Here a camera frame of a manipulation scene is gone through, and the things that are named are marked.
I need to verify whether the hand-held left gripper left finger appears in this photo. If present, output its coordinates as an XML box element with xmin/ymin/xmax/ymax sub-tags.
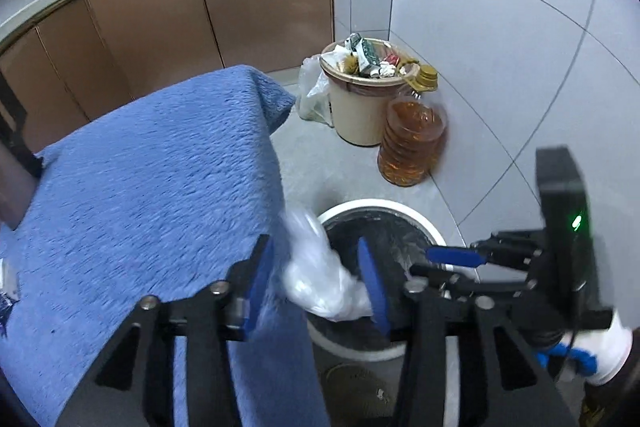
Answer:
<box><xmin>55</xmin><ymin>234</ymin><xmax>276</xmax><ymax>427</ymax></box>

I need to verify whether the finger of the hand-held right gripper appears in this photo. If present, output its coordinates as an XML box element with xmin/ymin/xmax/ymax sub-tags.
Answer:
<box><xmin>409</xmin><ymin>264</ymin><xmax>540</xmax><ymax>304</ymax></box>
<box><xmin>426</xmin><ymin>229</ymin><xmax>547</xmax><ymax>271</ymax></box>

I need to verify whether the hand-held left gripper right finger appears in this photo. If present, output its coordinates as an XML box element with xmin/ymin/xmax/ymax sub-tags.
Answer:
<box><xmin>356</xmin><ymin>238</ymin><xmax>578</xmax><ymax>427</ymax></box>

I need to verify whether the white plastic bag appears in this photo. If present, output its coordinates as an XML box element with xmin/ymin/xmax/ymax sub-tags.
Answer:
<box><xmin>282</xmin><ymin>207</ymin><xmax>373</xmax><ymax>323</ymax></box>

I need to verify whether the white rimmed waste bin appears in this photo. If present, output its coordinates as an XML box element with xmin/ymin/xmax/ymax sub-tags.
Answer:
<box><xmin>305</xmin><ymin>199</ymin><xmax>461</xmax><ymax>363</ymax></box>

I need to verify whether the person's right hand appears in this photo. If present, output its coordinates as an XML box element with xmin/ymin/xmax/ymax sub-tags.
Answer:
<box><xmin>537</xmin><ymin>312</ymin><xmax>632</xmax><ymax>379</ymax></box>

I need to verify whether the amber cooking oil bottle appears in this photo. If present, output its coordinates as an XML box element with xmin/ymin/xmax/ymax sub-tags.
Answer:
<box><xmin>377</xmin><ymin>64</ymin><xmax>448</xmax><ymax>188</ymax></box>

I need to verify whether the blue fluffy towel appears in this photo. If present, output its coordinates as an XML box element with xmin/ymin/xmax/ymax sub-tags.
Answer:
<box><xmin>0</xmin><ymin>64</ymin><xmax>331</xmax><ymax>427</ymax></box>

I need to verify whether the beige waste bin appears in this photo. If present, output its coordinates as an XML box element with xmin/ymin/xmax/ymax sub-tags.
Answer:
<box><xmin>320</xmin><ymin>39</ymin><xmax>422</xmax><ymax>146</ymax></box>

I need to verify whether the crumpled clear plastic bag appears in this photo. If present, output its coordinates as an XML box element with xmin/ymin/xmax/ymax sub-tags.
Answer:
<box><xmin>297</xmin><ymin>54</ymin><xmax>335</xmax><ymax>128</ymax></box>

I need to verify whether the green white carton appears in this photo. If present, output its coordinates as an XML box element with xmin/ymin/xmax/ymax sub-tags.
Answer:
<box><xmin>357</xmin><ymin>38</ymin><xmax>384</xmax><ymax>76</ymax></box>

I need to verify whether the steel electric kettle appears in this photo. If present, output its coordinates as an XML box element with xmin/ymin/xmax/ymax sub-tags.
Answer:
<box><xmin>0</xmin><ymin>72</ymin><xmax>45</xmax><ymax>229</ymax></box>

